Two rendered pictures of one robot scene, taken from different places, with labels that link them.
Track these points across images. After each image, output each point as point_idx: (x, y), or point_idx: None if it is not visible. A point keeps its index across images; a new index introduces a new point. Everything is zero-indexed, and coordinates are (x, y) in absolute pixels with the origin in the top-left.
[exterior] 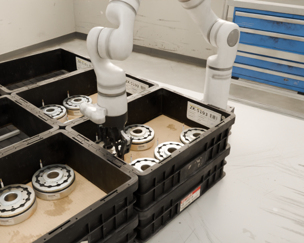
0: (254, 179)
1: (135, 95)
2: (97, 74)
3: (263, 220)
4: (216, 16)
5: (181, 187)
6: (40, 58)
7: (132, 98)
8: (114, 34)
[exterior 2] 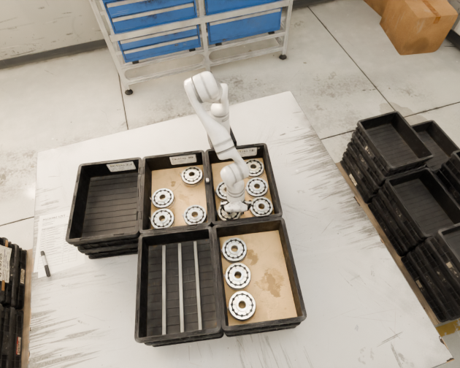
0: (274, 161)
1: (205, 169)
2: (234, 190)
3: (299, 180)
4: None
5: None
6: (80, 186)
7: (207, 173)
8: (242, 169)
